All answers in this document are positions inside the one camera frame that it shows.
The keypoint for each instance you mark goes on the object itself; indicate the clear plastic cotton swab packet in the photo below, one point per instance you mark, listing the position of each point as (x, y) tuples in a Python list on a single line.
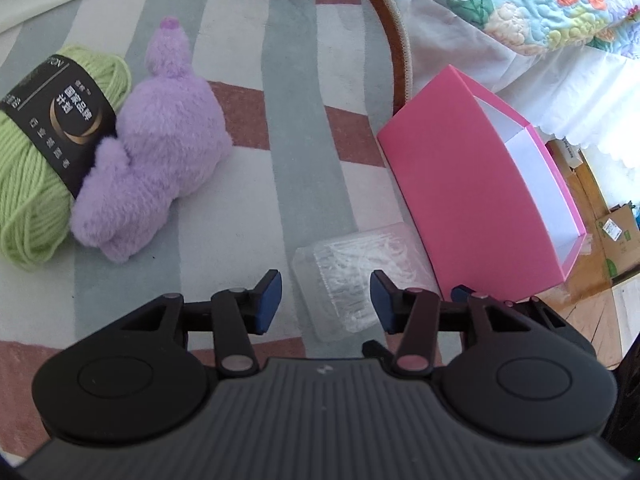
[(340, 270)]

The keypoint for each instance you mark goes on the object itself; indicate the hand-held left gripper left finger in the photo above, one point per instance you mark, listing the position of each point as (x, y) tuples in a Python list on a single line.
[(270, 305)]

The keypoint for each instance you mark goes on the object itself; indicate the striped rug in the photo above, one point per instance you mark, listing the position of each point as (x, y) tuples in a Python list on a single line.
[(300, 110)]

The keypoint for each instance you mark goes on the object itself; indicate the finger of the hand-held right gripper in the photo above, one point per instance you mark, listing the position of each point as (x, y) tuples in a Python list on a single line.
[(377, 349), (462, 291)]

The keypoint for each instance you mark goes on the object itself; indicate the brown cardboard box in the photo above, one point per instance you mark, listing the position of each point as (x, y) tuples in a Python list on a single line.
[(617, 240)]

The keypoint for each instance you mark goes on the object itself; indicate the green yarn ball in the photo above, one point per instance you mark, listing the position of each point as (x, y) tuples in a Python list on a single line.
[(30, 170)]

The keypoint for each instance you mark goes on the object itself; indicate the small white carton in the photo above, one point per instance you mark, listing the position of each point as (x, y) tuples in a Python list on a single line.
[(565, 152)]

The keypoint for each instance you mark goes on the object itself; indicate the white lace bed skirt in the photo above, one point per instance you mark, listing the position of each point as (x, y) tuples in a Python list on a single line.
[(590, 100)]

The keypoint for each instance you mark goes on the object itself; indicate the pink cardboard box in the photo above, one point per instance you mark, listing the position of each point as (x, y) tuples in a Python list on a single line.
[(450, 185)]

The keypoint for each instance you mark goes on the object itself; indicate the floral quilt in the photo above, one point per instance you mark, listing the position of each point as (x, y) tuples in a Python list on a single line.
[(540, 0)]

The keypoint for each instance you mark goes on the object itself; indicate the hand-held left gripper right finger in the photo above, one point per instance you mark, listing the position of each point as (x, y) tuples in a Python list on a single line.
[(380, 305)]

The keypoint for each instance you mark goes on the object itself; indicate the purple plush toy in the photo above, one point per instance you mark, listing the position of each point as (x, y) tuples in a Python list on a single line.
[(165, 150)]

